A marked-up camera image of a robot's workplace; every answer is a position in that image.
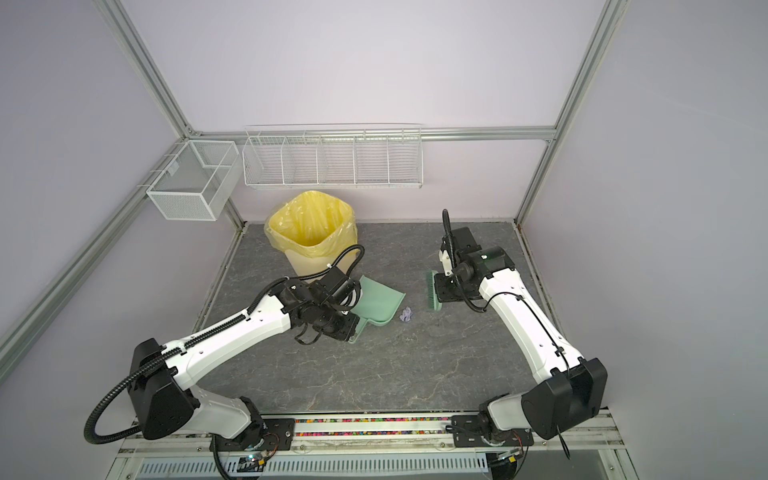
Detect green plastic dustpan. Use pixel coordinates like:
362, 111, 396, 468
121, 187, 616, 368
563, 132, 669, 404
348, 276, 406, 344

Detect small white mesh basket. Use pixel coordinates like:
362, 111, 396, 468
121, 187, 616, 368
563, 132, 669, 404
147, 140, 243, 221

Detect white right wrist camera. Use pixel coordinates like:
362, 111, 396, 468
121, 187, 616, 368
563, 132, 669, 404
439, 249, 453, 277

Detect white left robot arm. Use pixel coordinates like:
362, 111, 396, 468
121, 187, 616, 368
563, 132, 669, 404
83, 244, 365, 450

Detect long white wire basket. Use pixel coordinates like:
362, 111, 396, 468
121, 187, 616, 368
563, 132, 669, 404
241, 123, 424, 189

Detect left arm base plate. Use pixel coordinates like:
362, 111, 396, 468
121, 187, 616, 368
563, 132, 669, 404
210, 417, 296, 452

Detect green hand brush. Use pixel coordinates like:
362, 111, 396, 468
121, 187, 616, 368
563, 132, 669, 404
425, 270, 442, 311

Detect aluminium front rail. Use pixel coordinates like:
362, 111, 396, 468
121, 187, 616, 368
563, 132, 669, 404
116, 410, 625, 460

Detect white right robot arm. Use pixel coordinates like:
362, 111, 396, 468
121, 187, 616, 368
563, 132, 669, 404
427, 211, 608, 449

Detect beige bin yellow bag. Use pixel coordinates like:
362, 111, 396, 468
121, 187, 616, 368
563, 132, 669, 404
264, 191, 358, 276

